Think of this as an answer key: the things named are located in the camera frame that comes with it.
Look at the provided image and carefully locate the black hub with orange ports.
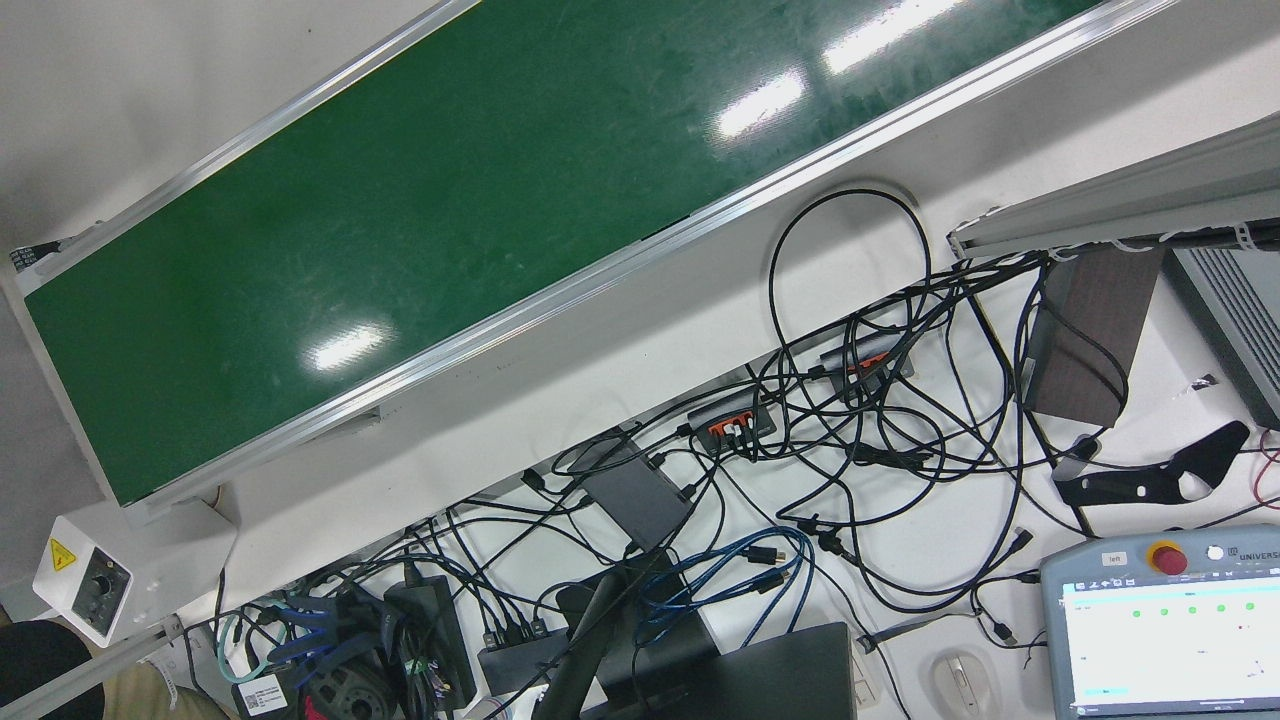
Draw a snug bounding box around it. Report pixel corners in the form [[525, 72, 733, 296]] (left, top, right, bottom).
[[686, 392, 779, 454], [818, 335, 916, 403]]

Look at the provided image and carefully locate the dark grey flat box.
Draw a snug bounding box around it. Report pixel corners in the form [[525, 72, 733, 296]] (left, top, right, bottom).
[[578, 438, 697, 553]]

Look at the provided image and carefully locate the green conveyor belt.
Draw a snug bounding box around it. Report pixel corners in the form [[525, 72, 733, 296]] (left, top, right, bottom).
[[8, 0, 1196, 526]]

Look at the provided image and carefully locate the black multiport hub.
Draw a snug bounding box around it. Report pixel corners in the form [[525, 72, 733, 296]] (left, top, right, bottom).
[[476, 618, 573, 697]]

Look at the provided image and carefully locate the black power adapter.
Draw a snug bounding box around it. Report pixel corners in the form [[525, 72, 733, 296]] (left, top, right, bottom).
[[383, 575, 479, 713]]

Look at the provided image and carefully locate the white power strip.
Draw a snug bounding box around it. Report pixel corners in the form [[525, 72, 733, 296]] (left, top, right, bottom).
[[848, 650, 883, 713]]

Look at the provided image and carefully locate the white computer mouse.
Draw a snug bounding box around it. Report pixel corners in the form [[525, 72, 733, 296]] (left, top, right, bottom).
[[928, 648, 997, 717]]

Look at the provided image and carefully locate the dark brown box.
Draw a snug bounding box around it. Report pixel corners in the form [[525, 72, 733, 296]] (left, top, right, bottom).
[[1020, 243, 1166, 429]]

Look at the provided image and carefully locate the white QR code label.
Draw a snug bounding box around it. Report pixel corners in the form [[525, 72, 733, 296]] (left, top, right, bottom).
[[238, 674, 293, 715]]

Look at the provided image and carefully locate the white conveyor control box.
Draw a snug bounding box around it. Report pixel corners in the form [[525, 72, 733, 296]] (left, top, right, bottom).
[[32, 498, 241, 649]]

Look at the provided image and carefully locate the grey robot teach pendant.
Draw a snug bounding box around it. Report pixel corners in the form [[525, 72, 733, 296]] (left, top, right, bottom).
[[1040, 523, 1280, 720]]

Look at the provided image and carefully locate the grey vented computer case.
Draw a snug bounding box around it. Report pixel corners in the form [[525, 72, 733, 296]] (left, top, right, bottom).
[[1160, 245, 1280, 433]]

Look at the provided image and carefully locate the person in black shirt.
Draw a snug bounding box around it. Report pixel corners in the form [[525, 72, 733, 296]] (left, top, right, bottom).
[[0, 618, 236, 720]]

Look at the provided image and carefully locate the blue network cable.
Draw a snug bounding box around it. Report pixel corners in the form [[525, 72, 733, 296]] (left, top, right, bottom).
[[636, 525, 816, 653]]

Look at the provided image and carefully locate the black looped cable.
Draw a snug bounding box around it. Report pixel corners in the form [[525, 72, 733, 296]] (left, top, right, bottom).
[[768, 188, 933, 471]]

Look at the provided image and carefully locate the thick black pendant cable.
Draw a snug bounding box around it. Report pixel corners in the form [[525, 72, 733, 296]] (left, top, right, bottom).
[[960, 280, 1096, 541]]

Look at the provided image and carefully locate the black flat curved bracket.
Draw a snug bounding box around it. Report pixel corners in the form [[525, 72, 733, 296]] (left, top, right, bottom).
[[1052, 420, 1253, 509]]

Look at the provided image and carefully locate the aluminium cell frame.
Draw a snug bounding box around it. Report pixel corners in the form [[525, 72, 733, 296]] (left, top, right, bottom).
[[945, 110, 1280, 263]]

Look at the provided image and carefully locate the teal cable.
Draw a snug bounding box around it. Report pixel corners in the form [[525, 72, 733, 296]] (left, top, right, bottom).
[[215, 608, 276, 686]]

